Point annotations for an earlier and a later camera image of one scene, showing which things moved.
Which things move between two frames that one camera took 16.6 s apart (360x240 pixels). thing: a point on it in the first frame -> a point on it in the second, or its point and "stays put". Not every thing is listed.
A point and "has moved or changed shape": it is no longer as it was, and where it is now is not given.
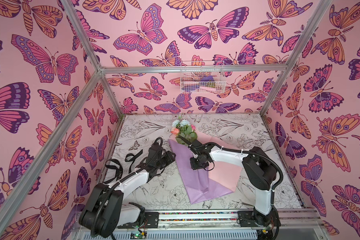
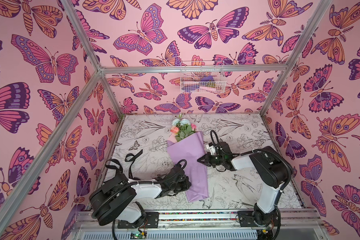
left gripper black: (168, 157) -> (185, 180)
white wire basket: (202, 77) stays put
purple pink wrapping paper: (202, 185) has moved or changed shape
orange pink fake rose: (175, 131) stays put
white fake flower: (181, 123) stays put
